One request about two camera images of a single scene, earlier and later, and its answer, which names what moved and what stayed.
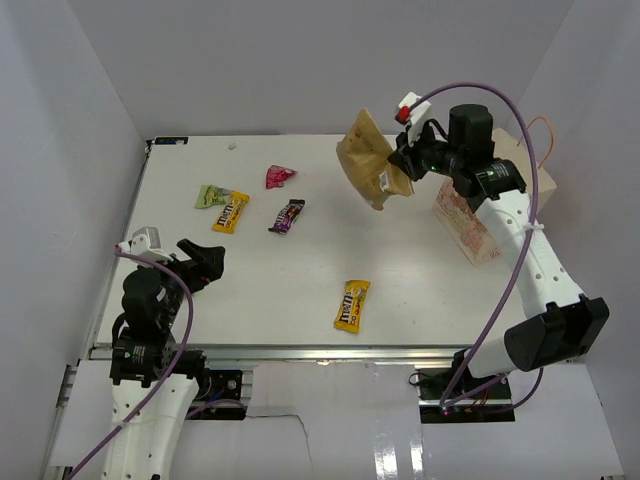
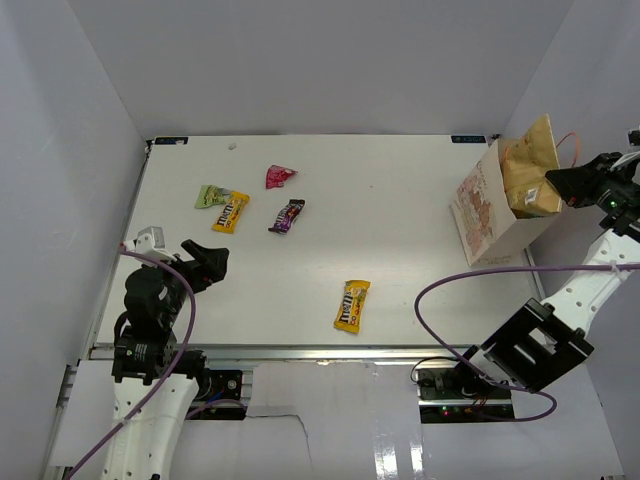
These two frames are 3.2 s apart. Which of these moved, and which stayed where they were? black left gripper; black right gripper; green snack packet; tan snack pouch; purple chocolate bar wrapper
Moved: black right gripper; tan snack pouch
Stayed: black left gripper; purple chocolate bar wrapper; green snack packet
